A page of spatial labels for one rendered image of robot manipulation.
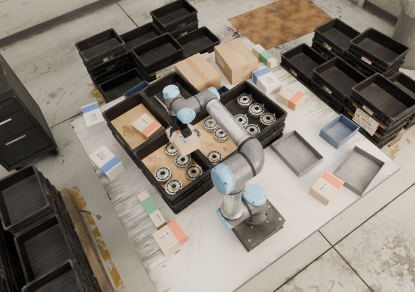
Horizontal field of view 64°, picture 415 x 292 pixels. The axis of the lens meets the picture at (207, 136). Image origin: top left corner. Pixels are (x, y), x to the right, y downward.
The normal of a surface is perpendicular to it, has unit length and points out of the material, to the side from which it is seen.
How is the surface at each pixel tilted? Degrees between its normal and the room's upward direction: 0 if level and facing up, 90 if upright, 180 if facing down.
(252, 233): 2
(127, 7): 0
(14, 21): 90
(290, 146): 0
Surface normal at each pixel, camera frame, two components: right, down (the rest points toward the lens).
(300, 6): -0.07, -0.58
